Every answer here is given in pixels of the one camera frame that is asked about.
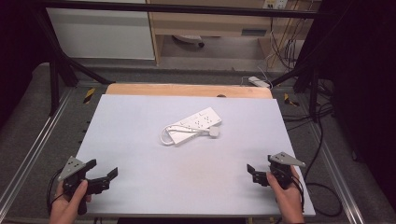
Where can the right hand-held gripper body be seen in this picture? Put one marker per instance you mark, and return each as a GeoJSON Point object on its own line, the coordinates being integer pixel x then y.
{"type": "Point", "coordinates": [281, 169]}

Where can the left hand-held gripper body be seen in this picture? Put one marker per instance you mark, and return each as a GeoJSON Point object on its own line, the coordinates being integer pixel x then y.
{"type": "Point", "coordinates": [72, 168]}

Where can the person's right hand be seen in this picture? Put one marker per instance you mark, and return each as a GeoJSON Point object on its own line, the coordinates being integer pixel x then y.
{"type": "Point", "coordinates": [287, 200]}

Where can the person's left hand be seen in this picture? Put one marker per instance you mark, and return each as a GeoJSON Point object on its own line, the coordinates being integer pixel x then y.
{"type": "Point", "coordinates": [67, 203]}

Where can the white work board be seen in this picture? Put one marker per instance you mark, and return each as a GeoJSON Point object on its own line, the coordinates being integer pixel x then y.
{"type": "Point", "coordinates": [140, 174]}

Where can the white power plug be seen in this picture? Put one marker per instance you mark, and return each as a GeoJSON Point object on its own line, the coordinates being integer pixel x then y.
{"type": "Point", "coordinates": [214, 131]}

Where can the yellow black tape strip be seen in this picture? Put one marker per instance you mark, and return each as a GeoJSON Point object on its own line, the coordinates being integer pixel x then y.
{"type": "Point", "coordinates": [89, 95]}
{"type": "Point", "coordinates": [289, 99]}

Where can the small white floor power strip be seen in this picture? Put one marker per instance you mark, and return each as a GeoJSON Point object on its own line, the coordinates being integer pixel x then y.
{"type": "Point", "coordinates": [258, 82]}

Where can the black metal stand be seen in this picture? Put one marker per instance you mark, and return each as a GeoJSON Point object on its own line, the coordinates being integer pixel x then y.
{"type": "Point", "coordinates": [57, 74]}
{"type": "Point", "coordinates": [306, 81]}

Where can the wooden table board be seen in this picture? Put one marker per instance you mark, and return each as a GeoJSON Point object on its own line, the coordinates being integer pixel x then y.
{"type": "Point", "coordinates": [174, 90]}

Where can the dark curtain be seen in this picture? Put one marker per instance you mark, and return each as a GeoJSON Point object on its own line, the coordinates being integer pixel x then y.
{"type": "Point", "coordinates": [364, 77]}
{"type": "Point", "coordinates": [18, 46]}

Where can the white cabinet panel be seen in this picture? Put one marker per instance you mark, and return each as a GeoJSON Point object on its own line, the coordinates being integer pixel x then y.
{"type": "Point", "coordinates": [99, 34]}

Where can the office chair base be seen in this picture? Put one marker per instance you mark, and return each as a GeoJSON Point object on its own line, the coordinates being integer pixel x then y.
{"type": "Point", "coordinates": [190, 39]}

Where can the light wooden desk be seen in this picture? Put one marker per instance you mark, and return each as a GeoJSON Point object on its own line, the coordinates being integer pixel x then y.
{"type": "Point", "coordinates": [211, 23]}

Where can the black metal crossbar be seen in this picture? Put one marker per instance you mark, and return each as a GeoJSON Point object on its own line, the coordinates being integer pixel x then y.
{"type": "Point", "coordinates": [174, 8]}

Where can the aluminium floor rail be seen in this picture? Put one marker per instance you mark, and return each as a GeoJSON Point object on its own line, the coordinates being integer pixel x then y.
{"type": "Point", "coordinates": [34, 146]}
{"type": "Point", "coordinates": [337, 180]}

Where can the white wall socket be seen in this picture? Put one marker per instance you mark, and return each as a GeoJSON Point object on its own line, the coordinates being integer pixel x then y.
{"type": "Point", "coordinates": [275, 3]}

